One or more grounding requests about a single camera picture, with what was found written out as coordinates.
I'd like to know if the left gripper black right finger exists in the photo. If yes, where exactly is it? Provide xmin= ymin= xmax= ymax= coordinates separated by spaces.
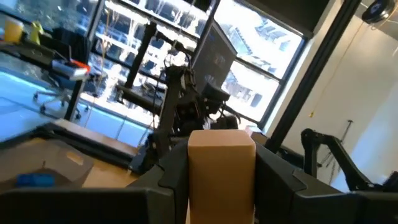
xmin=254 ymin=143 xmax=307 ymax=224

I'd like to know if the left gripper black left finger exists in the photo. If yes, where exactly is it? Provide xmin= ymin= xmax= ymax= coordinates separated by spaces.
xmin=127 ymin=139 xmax=190 ymax=224

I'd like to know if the plain wooden block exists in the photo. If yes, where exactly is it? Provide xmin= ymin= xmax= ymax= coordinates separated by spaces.
xmin=187 ymin=129 xmax=256 ymax=224

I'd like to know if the blue toy brick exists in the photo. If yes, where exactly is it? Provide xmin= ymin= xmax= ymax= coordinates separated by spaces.
xmin=15 ymin=173 xmax=56 ymax=189

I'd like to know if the black jointed arm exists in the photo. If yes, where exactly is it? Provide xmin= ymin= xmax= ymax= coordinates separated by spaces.
xmin=300 ymin=128 xmax=398 ymax=192

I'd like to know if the black framed computer monitor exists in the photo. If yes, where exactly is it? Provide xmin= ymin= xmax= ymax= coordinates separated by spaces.
xmin=192 ymin=22 xmax=238 ymax=94

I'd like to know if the thin black tripod stand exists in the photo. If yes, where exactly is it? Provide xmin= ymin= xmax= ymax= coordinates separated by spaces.
xmin=318 ymin=119 xmax=354 ymax=177

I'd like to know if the red flat tray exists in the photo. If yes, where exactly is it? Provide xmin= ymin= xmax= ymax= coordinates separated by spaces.
xmin=70 ymin=60 xmax=91 ymax=73

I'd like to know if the black window blind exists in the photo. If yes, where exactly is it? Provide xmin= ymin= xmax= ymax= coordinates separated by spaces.
xmin=248 ymin=0 xmax=330 ymax=38

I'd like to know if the dark grey translucent bin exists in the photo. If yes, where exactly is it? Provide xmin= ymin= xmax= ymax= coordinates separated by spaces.
xmin=0 ymin=139 xmax=95 ymax=194

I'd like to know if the black office chair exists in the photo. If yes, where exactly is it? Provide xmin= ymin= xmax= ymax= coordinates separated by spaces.
xmin=32 ymin=27 xmax=94 ymax=121

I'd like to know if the dark office desk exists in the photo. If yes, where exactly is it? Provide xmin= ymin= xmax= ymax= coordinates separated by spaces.
xmin=0 ymin=40 xmax=91 ymax=121

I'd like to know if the yellow green bottle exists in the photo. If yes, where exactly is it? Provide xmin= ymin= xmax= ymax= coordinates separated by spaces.
xmin=29 ymin=21 xmax=44 ymax=44

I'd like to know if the yellow container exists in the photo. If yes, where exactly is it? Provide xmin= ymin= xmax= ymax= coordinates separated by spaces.
xmin=3 ymin=17 xmax=24 ymax=44

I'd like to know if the thin yellow hanging cable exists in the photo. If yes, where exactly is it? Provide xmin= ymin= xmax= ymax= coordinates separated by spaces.
xmin=309 ymin=21 xmax=368 ymax=118

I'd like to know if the black aluminium rig frame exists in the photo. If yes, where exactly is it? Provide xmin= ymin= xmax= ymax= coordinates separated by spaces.
xmin=30 ymin=0 xmax=363 ymax=175

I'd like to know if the black ceiling cable reel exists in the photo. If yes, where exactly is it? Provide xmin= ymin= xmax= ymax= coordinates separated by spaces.
xmin=361 ymin=0 xmax=397 ymax=25

